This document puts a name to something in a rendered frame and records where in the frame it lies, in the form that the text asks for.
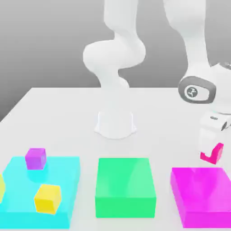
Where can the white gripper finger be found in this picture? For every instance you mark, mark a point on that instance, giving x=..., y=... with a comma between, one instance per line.
x=206, y=139

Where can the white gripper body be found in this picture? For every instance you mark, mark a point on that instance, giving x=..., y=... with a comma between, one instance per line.
x=209, y=121

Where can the small red cube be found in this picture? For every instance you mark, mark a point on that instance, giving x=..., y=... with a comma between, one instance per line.
x=214, y=156

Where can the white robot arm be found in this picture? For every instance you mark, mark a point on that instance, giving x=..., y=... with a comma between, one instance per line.
x=115, y=54

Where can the small yellow cube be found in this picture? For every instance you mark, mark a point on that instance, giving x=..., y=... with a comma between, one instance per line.
x=47, y=199

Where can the small purple cube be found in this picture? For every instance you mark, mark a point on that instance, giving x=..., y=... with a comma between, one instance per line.
x=35, y=159

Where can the small lime cube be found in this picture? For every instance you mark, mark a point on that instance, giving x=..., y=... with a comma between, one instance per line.
x=1, y=187

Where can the large magenta box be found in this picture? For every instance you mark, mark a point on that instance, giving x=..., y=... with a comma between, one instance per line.
x=204, y=194

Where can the large green box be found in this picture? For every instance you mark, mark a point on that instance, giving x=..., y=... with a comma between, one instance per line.
x=124, y=187

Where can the large cyan box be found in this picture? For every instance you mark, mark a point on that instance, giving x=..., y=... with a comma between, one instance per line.
x=16, y=191

